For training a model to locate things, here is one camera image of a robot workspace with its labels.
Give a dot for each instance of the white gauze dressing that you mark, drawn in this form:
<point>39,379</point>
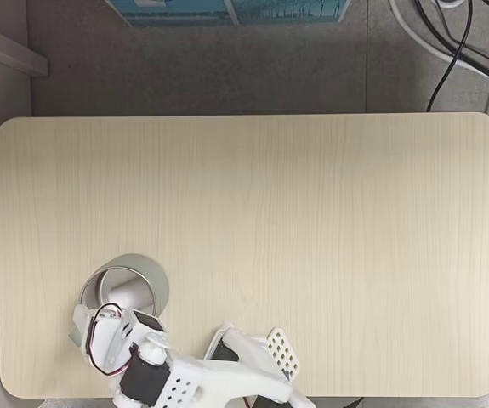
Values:
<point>125,297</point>

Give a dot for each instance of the green mug steel inside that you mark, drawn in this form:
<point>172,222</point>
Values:
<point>159,280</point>

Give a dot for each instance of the white shelf ledge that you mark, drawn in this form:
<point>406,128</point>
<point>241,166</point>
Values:
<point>10,49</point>

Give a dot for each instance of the blue printed panel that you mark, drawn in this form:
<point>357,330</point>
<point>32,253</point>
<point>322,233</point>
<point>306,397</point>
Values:
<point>227,12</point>

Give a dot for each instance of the white round object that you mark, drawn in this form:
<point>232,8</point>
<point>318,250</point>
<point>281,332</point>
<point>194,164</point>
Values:
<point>449,3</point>

